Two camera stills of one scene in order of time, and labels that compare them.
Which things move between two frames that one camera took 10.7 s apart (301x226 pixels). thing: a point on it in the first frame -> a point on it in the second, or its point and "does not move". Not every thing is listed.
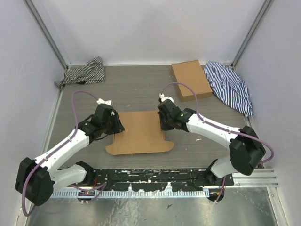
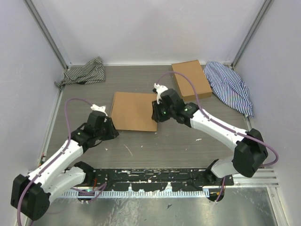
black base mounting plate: [99, 178] does not move
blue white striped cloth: [228, 87] does not move
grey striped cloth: [92, 72] does not move
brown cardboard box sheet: [142, 134] -> [133, 111]
